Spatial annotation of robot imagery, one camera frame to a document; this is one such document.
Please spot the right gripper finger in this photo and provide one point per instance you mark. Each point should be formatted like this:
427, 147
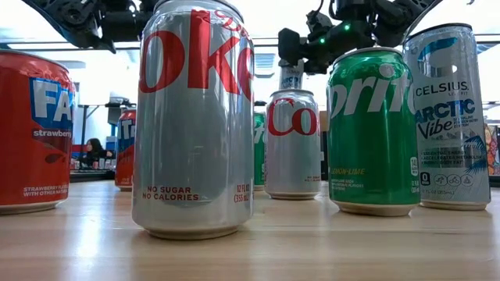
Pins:
315, 67

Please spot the slim Celsius Arctic Vibe can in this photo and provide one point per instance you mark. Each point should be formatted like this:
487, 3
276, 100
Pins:
291, 80
449, 156

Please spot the silver Diet Coke can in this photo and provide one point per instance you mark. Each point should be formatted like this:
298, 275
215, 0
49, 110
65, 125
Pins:
191, 136
293, 156

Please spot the red Fanta strawberry can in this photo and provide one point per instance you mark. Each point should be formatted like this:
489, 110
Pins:
126, 156
23, 156

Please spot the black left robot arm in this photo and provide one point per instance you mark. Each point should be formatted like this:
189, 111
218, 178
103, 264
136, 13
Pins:
66, 19

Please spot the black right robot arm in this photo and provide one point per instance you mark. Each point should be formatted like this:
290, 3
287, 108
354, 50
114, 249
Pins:
402, 19

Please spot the white ceiling air vent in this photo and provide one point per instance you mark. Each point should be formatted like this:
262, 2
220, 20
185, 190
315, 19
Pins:
265, 62

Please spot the green Sprite can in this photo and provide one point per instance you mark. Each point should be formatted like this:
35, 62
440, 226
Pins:
259, 156
371, 148

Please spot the black-legged background table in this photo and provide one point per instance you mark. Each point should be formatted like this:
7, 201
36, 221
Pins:
83, 129

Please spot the seated person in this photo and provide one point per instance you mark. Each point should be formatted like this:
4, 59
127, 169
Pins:
93, 152

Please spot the colourful patchwork quilt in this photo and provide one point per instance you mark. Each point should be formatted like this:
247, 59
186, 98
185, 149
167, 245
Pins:
493, 152

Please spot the black aluminium frame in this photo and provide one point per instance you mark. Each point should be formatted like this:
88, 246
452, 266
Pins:
90, 176

